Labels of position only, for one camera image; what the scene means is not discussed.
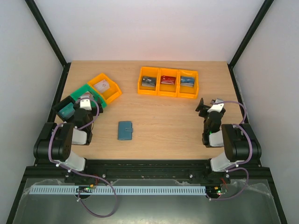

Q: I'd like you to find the blue leather card holder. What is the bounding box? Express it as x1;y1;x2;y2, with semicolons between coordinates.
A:
117;121;133;140

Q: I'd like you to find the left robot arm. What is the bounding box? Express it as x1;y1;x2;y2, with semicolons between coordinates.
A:
33;98;103;172

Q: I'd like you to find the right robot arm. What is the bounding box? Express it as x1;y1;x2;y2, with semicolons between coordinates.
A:
195;98;262;183

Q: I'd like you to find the teal card stack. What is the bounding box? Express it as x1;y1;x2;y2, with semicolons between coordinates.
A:
58;103;75;120

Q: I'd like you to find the red dotted card stack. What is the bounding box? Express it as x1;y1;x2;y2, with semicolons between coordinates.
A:
79;91;94;100

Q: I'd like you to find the yellow bin with blue cards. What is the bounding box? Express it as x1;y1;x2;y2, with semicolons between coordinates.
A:
178;70;199;99

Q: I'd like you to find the blue card stack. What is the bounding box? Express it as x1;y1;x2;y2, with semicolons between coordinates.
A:
180;76;195;87

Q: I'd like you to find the white card stack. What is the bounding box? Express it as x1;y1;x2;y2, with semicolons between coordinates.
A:
94;79;110;93

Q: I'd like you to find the yellow bin with red cards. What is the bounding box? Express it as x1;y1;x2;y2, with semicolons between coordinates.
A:
157;68;178;97

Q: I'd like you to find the yellow bin with black cards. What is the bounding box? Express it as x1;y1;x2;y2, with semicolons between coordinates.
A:
137;67;159;96

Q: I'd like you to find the black card stack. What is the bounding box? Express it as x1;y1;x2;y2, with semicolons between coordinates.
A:
141;76;157;88

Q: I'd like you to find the black storage bin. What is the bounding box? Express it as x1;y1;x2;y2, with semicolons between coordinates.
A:
52;96;75;122

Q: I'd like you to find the green storage bin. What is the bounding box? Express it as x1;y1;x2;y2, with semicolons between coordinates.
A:
70;84;107;108

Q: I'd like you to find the yellow bin left group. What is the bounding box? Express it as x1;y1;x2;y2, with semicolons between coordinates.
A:
87;73;122;104

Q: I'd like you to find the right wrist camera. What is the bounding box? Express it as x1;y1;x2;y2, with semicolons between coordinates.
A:
207;98;224;113

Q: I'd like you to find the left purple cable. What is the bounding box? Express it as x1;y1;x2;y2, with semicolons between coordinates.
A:
48;98;117;218

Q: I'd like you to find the purple cable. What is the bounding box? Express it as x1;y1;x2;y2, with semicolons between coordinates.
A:
205;100;253;202
48;98;117;218

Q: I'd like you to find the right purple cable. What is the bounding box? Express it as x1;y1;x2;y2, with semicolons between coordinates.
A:
205;100;253;202

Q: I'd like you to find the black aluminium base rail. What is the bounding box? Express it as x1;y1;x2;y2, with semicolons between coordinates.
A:
23;159;274;185

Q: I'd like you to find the grey slotted cable duct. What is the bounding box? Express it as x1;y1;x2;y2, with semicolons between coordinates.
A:
29;185;206;196

